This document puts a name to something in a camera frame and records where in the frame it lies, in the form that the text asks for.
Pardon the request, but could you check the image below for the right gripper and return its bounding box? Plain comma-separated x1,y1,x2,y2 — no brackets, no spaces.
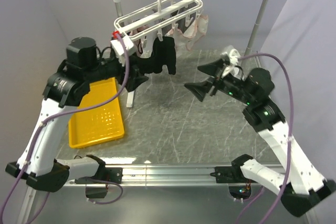
185,58,255,105

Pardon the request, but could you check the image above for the white clip hanger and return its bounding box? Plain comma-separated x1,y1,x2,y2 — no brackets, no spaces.
113,0,204,41

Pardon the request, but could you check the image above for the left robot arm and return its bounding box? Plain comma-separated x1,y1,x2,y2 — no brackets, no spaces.
5,35,147,193

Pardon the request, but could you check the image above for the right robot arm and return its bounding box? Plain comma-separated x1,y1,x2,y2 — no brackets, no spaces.
184,59,335,217

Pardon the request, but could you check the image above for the pink underwear black trim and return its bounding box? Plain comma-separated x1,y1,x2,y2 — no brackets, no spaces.
127,23,153,58

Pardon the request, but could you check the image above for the white underwear pink trim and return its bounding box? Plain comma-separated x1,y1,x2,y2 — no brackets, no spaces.
165,15,208,51

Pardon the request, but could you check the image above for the grey striped underwear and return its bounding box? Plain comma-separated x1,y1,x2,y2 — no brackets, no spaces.
157,1,202,36

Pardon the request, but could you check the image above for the white rack left foot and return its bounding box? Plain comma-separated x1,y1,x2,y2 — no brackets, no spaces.
126,91,135,108

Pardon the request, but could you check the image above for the yellow plastic tray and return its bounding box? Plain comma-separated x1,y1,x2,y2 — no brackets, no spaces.
68,78,125,148

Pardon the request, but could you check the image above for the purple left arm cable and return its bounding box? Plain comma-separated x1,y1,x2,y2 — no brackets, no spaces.
0,34,131,224

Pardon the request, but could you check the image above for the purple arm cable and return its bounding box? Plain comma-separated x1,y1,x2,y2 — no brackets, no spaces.
0,34,131,224
235,52,293,224

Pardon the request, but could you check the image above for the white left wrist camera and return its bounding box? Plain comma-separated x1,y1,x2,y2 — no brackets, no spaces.
110,31,136,67

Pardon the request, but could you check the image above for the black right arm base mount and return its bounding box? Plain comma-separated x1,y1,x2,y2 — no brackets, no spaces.
210,166,236,184

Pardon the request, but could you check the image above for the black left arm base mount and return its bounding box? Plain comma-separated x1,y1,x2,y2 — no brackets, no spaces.
75,167,123,184

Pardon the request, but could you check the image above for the aluminium table edge rail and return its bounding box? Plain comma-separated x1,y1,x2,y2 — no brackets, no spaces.
62,165,289,187

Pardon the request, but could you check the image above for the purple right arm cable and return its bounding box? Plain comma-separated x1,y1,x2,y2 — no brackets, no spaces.
235,52,293,224

